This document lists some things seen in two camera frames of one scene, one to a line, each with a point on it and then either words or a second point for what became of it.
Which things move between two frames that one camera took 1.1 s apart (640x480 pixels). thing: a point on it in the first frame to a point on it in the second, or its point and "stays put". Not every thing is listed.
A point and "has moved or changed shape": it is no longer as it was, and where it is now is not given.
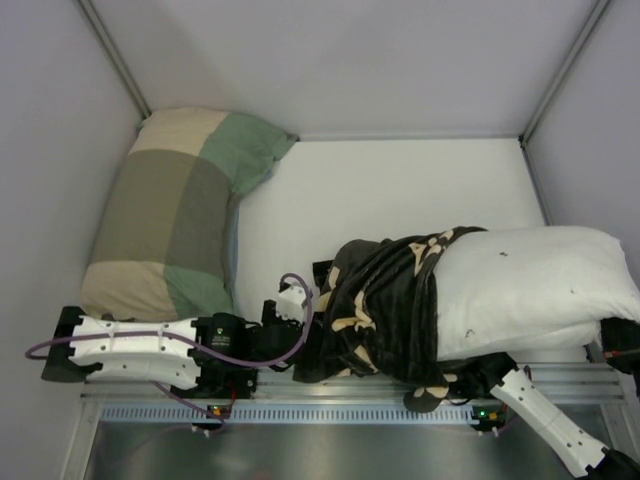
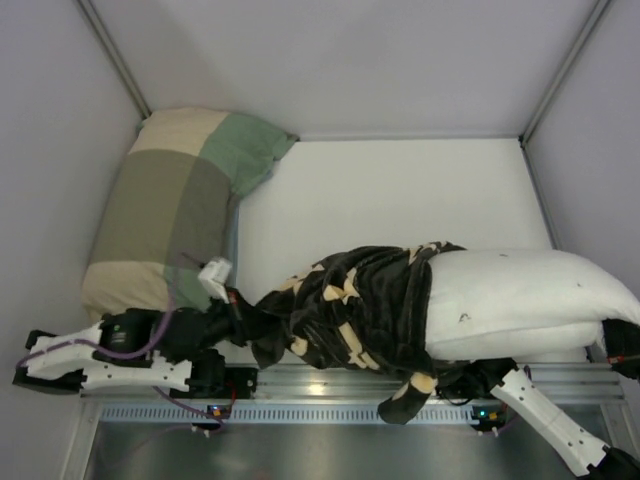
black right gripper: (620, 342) stays put
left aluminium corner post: (120, 66) stays put
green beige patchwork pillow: (168, 247) stays put
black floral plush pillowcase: (378, 316) has moved or changed shape
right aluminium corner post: (598, 9) stays put
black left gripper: (304, 342) to (239, 321)
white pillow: (534, 291) has moved or changed shape
